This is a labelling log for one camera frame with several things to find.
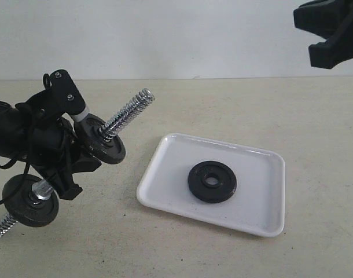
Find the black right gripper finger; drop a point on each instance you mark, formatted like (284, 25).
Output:
(321, 18)
(335, 50)

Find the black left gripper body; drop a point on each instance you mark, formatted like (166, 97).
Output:
(49, 147)

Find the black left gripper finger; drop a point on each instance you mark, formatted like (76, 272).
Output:
(82, 161)
(61, 179)

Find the chrome threaded dumbbell bar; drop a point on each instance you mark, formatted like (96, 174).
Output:
(46, 108)

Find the black weight plate end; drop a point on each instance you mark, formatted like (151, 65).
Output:
(88, 134)

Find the black weight plate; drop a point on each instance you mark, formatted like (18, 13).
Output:
(212, 181)
(28, 210)

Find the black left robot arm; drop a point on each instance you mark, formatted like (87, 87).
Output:
(11, 133)

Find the white rectangular plastic tray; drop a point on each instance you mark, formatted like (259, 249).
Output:
(258, 205)

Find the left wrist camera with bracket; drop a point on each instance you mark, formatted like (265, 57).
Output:
(66, 94)

